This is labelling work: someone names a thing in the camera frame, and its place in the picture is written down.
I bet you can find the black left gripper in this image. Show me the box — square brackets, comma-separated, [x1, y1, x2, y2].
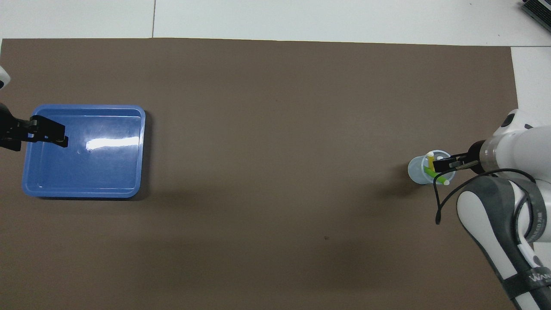
[0, 102, 69, 152]

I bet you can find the grey ribbed device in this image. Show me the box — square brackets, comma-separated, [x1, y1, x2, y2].
[521, 0, 551, 33]

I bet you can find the green pen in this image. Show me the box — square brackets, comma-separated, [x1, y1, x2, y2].
[424, 167, 450, 186]

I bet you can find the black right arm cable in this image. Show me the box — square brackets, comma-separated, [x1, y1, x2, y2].
[435, 169, 539, 242]

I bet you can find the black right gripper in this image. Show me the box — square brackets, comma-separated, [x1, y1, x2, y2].
[433, 141, 488, 175]

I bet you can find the translucent plastic cup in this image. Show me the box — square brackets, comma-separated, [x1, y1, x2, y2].
[408, 150, 455, 186]

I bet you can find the blue plastic tray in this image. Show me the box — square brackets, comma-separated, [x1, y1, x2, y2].
[22, 105, 146, 199]

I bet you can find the brown table mat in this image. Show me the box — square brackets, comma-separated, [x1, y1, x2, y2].
[0, 38, 542, 310]

